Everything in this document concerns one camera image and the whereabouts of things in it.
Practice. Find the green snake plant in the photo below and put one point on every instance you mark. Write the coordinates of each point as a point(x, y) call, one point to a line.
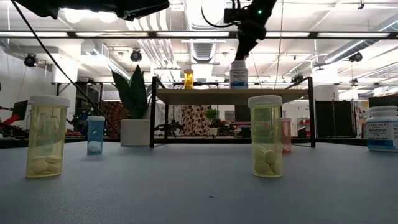
point(136, 93)

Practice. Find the yellow pill bottle white cap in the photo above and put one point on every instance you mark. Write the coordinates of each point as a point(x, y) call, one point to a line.
point(46, 140)
point(266, 137)

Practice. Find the ribbed metal air duct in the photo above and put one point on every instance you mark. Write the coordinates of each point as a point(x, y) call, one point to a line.
point(202, 51)

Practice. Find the blue pill bottle white cap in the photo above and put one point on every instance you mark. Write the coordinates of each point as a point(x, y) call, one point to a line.
point(95, 133)

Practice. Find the orange pill bottle white cap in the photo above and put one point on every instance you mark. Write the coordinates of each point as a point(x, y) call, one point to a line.
point(188, 79)

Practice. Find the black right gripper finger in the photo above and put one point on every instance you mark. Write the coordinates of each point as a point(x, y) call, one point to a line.
point(244, 43)
point(257, 36)

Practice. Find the black room divider panel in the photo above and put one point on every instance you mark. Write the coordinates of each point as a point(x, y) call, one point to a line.
point(334, 119)

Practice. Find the white melatonin supplement bottle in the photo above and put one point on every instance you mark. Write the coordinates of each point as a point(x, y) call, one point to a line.
point(238, 76)
point(384, 130)

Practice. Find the white round plant pot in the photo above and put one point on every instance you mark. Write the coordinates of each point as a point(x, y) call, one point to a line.
point(135, 132)

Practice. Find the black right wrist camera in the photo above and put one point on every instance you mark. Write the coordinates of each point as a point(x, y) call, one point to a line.
point(232, 15)

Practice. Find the pink pill bottle white cap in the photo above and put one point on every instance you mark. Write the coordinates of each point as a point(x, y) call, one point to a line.
point(287, 133)

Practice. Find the black computer monitor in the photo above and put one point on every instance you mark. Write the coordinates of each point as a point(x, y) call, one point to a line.
point(20, 110)
point(241, 113)

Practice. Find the black ceiling spotlight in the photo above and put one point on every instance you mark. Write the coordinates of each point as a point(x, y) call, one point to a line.
point(136, 55)
point(30, 59)
point(356, 57)
point(297, 77)

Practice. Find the small green potted plant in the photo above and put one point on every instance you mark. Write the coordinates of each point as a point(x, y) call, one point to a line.
point(212, 114)

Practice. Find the long ceiling light bar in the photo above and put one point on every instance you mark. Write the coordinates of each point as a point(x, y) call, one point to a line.
point(109, 34)

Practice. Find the wooden shelf black metal frame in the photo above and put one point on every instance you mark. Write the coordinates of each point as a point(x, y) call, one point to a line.
point(230, 96)

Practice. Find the colourful wall poster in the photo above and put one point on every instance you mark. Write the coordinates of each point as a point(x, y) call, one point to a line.
point(360, 118)

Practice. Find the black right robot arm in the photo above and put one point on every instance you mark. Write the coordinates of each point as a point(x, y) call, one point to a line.
point(270, 3)

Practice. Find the dark orange patterned panel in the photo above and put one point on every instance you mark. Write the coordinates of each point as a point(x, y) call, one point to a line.
point(112, 124)

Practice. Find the red white patterned panel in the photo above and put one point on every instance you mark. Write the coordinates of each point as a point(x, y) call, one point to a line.
point(196, 121)

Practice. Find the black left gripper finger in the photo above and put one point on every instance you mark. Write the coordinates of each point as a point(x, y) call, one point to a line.
point(140, 7)

